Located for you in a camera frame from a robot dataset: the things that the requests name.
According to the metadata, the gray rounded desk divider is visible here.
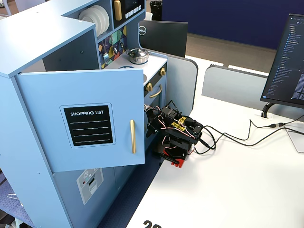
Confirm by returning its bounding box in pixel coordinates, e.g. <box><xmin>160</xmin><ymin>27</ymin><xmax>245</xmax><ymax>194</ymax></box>
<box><xmin>152</xmin><ymin>49</ymin><xmax>199</xmax><ymax>115</ymax></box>

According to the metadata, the black bin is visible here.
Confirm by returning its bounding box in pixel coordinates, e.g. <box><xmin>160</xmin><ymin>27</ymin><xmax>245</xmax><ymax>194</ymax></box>
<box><xmin>150</xmin><ymin>0</ymin><xmax>163</xmax><ymax>21</ymax></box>

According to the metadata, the blue shopping list cabinet door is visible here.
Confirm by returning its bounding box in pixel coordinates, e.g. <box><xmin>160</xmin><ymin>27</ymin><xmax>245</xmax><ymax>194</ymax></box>
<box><xmin>14</xmin><ymin>68</ymin><xmax>146</xmax><ymax>173</ymax></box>

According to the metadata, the blue partition panel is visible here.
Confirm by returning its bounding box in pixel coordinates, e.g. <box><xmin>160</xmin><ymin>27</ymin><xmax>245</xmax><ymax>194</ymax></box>
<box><xmin>161</xmin><ymin>0</ymin><xmax>304</xmax><ymax>51</ymax></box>

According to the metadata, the monitor showing dark screen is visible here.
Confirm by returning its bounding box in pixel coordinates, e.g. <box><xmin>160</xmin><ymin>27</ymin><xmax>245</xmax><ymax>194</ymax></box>
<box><xmin>260</xmin><ymin>13</ymin><xmax>304</xmax><ymax>107</ymax></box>

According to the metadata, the black Dell monitor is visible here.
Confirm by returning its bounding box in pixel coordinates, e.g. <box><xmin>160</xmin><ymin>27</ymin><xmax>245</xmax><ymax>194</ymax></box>
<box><xmin>138</xmin><ymin>20</ymin><xmax>189</xmax><ymax>58</ymax></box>

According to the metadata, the black cable with connector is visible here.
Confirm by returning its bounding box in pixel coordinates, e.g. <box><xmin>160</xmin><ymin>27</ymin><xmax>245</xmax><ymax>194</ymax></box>
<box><xmin>201</xmin><ymin>118</ymin><xmax>304</xmax><ymax>148</ymax></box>

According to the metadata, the steel toy pot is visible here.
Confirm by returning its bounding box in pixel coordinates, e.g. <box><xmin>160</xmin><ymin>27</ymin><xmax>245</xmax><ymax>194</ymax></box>
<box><xmin>128</xmin><ymin>54</ymin><xmax>150</xmax><ymax>65</ymax></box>

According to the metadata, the steel pot lid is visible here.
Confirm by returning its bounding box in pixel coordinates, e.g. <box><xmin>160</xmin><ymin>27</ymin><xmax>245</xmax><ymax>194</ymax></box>
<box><xmin>126</xmin><ymin>48</ymin><xmax>149</xmax><ymax>59</ymax></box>

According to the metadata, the gray low desk divider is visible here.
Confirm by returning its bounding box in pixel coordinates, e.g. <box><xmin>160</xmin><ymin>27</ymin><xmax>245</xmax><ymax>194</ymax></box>
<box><xmin>201</xmin><ymin>64</ymin><xmax>270</xmax><ymax>109</ymax></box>

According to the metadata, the gold oven handle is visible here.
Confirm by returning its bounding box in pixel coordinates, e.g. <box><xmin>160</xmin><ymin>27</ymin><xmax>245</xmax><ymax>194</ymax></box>
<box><xmin>149</xmin><ymin>84</ymin><xmax>163</xmax><ymax>99</ymax></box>

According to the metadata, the red table clamp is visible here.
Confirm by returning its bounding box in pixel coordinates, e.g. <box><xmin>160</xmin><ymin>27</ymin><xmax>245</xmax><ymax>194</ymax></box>
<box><xmin>170</xmin><ymin>157</ymin><xmax>186</xmax><ymax>169</ymax></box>

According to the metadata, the gold microwave handle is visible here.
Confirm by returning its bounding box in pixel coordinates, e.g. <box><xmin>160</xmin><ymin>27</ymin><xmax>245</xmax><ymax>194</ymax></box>
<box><xmin>113</xmin><ymin>0</ymin><xmax>123</xmax><ymax>21</ymax></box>

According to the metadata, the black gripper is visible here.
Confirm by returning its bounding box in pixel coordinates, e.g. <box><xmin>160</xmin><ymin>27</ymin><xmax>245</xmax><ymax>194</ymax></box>
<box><xmin>143</xmin><ymin>104</ymin><xmax>165</xmax><ymax>139</ymax></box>

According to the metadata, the white toy plate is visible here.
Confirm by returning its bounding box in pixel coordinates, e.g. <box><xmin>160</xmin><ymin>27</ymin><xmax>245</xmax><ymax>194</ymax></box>
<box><xmin>78</xmin><ymin>8</ymin><xmax>100</xmax><ymax>37</ymax></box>
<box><xmin>89</xmin><ymin>6</ymin><xmax>107</xmax><ymax>34</ymax></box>
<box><xmin>96</xmin><ymin>4</ymin><xmax>110</xmax><ymax>33</ymax></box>

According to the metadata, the gold cabinet door handle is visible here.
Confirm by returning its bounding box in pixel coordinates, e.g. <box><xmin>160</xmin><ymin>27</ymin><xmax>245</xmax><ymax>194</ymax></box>
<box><xmin>129</xmin><ymin>119</ymin><xmax>137</xmax><ymax>155</ymax></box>

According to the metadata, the blue toy kitchen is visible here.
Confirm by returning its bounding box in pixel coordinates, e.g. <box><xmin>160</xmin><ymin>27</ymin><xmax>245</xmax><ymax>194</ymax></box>
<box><xmin>0</xmin><ymin>0</ymin><xmax>168</xmax><ymax>228</ymax></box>

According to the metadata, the black toy microwave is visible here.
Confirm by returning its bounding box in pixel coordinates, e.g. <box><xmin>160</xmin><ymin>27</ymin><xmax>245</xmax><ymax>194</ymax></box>
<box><xmin>111</xmin><ymin>0</ymin><xmax>145</xmax><ymax>30</ymax></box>

